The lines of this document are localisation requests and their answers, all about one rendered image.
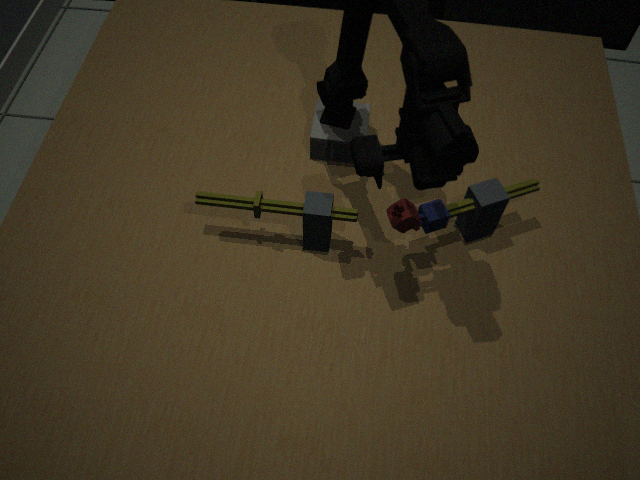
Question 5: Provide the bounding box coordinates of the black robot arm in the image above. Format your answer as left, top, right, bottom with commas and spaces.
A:
317, 0, 477, 190

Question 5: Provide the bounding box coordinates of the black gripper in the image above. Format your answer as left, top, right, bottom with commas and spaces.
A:
350, 108, 479, 189

